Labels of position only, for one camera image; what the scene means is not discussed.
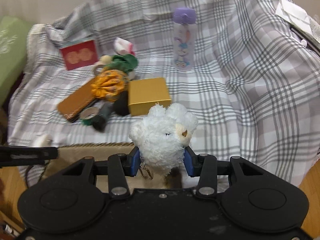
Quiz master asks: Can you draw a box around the green tape roll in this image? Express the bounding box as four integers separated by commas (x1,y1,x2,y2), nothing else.
79,107,100,126

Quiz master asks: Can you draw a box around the white fluffy plush toy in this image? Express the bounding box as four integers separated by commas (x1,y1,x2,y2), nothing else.
129,103,198,175

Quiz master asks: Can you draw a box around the dark cylinder bottle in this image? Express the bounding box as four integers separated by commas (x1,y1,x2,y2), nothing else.
92,102,113,132

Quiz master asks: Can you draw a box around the beige tape roll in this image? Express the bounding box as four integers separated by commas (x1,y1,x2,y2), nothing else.
93,63,105,76

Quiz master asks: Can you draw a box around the woven basket with fabric liner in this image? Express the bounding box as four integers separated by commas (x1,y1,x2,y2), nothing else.
24,141,185,193

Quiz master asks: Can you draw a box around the brown leather wallet case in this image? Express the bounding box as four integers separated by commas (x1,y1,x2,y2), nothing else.
57,77,97,122

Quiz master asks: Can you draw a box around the cream sponge with teal handle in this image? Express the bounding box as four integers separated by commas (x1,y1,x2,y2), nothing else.
99,55,112,65

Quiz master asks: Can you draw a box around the yellow floral drawstring pouch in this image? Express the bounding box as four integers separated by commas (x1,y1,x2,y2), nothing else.
91,69,129,102

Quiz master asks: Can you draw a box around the yellow cardboard box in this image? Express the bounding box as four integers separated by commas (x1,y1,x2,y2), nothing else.
128,77,171,116

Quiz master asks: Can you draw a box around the grey plaid cloth cover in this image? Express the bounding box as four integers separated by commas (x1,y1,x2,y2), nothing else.
8,0,319,185

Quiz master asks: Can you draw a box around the black round makeup sponge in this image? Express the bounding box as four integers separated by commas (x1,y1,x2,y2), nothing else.
113,90,130,116

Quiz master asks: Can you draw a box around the white pink folded cloth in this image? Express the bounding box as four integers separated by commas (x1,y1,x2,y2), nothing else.
113,37,135,56

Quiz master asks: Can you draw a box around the red and teal box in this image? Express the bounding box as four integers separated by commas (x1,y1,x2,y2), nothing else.
60,38,98,70

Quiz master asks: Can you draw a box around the green embroidered pillow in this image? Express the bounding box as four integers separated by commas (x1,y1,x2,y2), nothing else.
0,16,33,103

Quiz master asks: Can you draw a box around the green plush toy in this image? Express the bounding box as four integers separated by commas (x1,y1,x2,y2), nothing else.
106,54,138,74

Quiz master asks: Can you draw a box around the purple lid cartoon bottle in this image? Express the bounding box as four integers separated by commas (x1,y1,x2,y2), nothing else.
172,7,197,71

